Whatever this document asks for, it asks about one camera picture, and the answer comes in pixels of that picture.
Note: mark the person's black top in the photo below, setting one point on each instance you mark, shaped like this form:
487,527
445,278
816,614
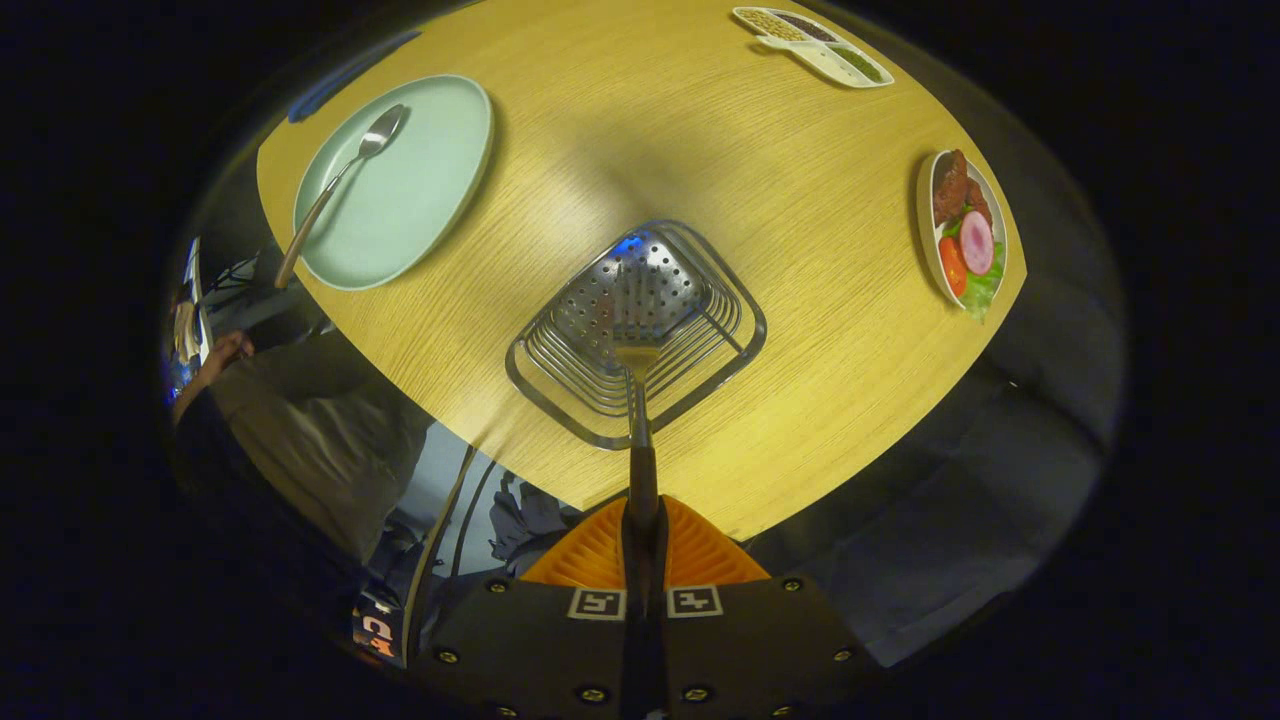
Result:
250,500

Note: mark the white divided dish with beans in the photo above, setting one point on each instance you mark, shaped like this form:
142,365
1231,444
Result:
830,60

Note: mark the white plate with food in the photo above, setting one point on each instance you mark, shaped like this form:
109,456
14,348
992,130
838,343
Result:
975,240

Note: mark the pale green plate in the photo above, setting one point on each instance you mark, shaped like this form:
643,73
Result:
420,190

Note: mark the blue folded cloth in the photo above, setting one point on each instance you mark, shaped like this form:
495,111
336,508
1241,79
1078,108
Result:
345,78

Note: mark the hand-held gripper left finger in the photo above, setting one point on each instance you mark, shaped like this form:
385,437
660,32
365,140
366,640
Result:
530,640

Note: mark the person's khaki trousers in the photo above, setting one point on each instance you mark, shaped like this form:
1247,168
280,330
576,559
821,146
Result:
320,440

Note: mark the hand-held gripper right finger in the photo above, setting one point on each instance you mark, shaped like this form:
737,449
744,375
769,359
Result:
760,640

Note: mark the black backdrop cloth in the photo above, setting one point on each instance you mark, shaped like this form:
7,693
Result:
950,520

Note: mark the grey table leg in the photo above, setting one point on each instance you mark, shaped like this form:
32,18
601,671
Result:
432,560

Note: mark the dark cloth on floor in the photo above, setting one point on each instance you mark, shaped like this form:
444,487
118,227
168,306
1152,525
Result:
530,515

